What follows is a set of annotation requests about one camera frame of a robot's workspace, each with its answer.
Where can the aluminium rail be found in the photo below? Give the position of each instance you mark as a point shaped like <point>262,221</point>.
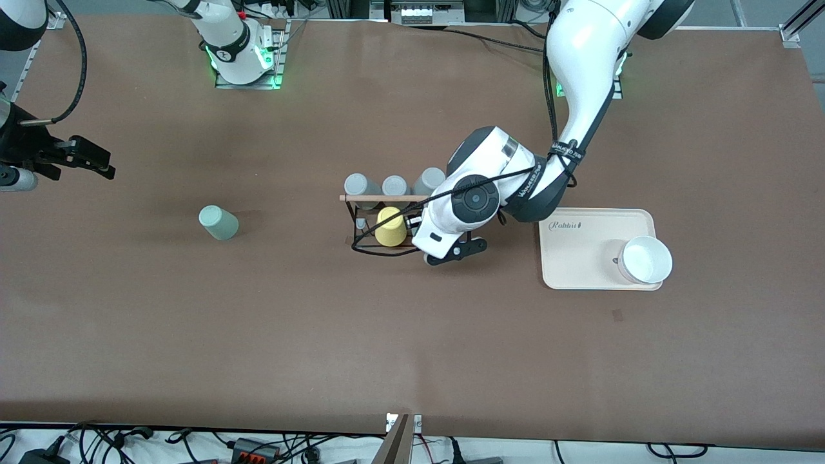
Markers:
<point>37,51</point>

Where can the white label bracket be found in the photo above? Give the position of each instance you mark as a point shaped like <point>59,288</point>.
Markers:
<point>389,422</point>

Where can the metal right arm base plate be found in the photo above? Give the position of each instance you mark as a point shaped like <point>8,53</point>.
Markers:
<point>278,51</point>

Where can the beige rabbit print tray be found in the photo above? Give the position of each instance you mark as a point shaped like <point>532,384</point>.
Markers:
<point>580,251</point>

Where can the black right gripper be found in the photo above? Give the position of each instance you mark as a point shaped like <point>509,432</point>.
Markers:
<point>24,149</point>

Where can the grey plastic cup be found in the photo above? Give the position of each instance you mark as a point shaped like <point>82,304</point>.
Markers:
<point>394,185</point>
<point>362,187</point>
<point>428,180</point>

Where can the grey metal camera post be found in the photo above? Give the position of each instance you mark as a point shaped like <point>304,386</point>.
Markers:
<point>396,448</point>

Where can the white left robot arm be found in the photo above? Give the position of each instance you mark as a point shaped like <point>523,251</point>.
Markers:
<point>580,64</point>

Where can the white socket strip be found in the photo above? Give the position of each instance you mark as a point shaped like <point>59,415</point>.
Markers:
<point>425,13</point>

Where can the white bowl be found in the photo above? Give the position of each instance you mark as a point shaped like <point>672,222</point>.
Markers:
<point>644,260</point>

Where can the aluminium profile corner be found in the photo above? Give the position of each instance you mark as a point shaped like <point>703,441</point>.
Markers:
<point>796,29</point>

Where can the yellow plastic cup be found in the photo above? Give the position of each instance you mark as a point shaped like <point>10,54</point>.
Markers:
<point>390,231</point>

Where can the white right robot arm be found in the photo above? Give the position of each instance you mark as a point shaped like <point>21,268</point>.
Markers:
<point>225,32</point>

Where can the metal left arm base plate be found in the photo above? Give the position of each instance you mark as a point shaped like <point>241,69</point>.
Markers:
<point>619,87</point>

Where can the pale green plastic cup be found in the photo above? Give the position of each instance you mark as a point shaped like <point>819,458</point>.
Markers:
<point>218,222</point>

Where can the black power strip red switches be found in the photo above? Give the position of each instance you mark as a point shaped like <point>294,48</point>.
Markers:
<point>254,451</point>

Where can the black power adapter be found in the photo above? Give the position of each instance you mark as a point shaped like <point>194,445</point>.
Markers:
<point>45,457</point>

